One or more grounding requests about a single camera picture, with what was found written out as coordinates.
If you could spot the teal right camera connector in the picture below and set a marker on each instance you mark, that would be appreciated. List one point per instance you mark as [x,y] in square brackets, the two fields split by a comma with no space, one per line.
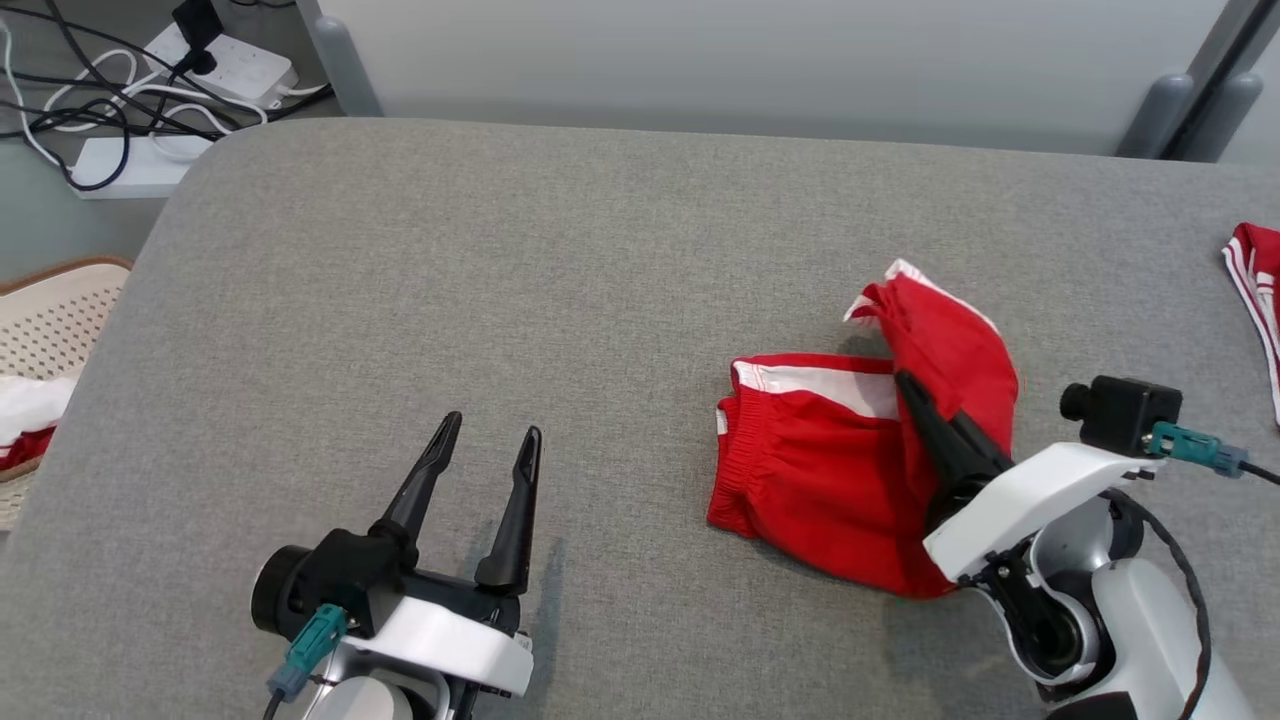
[1195,447]

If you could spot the black plug adapter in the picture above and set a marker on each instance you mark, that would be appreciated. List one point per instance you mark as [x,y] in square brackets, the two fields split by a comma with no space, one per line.
[198,28]

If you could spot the teal camera connector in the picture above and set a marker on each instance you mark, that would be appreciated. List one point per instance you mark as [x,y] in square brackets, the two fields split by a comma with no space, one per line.
[310,650]
[1195,447]

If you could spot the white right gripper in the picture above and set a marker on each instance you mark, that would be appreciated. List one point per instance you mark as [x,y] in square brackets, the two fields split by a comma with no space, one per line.
[1040,495]

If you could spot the teal left camera connector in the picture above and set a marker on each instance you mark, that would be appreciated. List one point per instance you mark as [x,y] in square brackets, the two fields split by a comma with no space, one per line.
[310,650]

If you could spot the white power strip with sockets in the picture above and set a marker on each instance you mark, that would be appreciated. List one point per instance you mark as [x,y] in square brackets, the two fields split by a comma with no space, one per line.
[240,70]

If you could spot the grey partition post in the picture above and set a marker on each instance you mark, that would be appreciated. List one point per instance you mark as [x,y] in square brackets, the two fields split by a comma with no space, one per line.
[345,70]
[1155,115]
[1225,120]

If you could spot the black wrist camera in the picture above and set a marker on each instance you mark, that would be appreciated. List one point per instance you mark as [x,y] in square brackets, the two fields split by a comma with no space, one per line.
[350,575]
[1125,412]

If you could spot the red cloth in basket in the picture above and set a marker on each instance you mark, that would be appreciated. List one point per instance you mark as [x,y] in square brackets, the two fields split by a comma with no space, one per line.
[22,447]

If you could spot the red garment with number print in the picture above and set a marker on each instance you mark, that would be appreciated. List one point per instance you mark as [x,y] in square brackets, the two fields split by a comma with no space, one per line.
[820,470]

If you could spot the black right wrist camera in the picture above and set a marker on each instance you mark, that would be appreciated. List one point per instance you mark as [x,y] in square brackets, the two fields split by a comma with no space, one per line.
[1125,412]

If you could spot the beige perforated laundry basket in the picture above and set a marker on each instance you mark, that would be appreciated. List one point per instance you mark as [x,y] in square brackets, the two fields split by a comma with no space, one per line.
[55,315]

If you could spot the plain white power strip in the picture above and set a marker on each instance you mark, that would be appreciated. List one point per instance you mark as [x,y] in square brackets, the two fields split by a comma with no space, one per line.
[125,170]

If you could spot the red garment with white panel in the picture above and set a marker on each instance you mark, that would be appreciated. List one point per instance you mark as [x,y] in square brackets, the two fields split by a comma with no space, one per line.
[1262,290]

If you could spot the white cloth in basket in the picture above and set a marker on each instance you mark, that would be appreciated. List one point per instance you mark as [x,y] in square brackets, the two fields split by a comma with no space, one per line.
[30,405]

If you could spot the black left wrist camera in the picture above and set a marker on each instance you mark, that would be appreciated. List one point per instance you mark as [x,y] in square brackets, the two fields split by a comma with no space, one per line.
[350,575]

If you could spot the white partition panel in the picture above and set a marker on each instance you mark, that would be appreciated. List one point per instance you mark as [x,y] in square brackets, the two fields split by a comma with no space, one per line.
[1262,115]
[750,65]

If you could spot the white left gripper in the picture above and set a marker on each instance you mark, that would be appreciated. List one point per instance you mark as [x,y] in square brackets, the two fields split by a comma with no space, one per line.
[450,640]

